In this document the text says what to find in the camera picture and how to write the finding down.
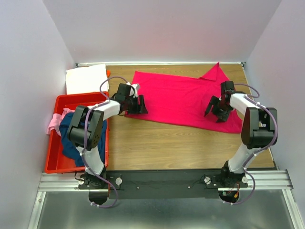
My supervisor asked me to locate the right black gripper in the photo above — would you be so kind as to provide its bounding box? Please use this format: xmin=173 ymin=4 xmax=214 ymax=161
xmin=204 ymin=95 xmax=232 ymax=124

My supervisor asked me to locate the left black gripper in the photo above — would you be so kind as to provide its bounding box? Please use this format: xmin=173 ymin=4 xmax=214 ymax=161
xmin=125 ymin=95 xmax=148 ymax=115

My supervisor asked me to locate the magenta t shirt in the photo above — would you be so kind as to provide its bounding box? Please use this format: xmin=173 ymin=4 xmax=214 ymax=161
xmin=128 ymin=64 xmax=242 ymax=134

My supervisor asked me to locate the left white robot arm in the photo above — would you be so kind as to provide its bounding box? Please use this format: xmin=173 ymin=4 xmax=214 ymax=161
xmin=67 ymin=82 xmax=148 ymax=188

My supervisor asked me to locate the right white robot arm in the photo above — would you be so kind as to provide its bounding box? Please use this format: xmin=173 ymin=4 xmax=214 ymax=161
xmin=204 ymin=81 xmax=278 ymax=188

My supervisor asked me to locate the small orange object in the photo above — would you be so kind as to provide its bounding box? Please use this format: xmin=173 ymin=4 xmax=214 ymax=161
xmin=106 ymin=70 xmax=111 ymax=78

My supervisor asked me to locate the folded white t shirt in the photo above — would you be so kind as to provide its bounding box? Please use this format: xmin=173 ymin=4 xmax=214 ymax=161
xmin=65 ymin=64 xmax=108 ymax=94

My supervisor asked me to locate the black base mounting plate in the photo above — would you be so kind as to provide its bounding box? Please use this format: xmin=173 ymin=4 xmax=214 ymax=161
xmin=77 ymin=168 xmax=248 ymax=207

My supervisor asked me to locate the navy blue t shirt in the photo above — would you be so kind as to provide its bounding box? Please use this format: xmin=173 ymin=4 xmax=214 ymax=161
xmin=59 ymin=112 xmax=108 ymax=167

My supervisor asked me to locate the light pink t shirt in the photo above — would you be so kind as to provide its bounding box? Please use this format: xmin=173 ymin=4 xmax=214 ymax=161
xmin=46 ymin=108 xmax=74 ymax=136

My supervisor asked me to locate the red plastic bin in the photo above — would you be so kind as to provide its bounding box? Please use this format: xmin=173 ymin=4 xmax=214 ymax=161
xmin=44 ymin=92 xmax=106 ymax=174

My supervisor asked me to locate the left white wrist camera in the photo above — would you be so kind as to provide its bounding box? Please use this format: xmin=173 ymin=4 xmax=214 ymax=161
xmin=127 ymin=82 xmax=140 ymax=98

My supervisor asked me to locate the aluminium frame rail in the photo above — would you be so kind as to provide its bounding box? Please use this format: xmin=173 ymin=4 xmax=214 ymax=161
xmin=29 ymin=169 xmax=305 ymax=229

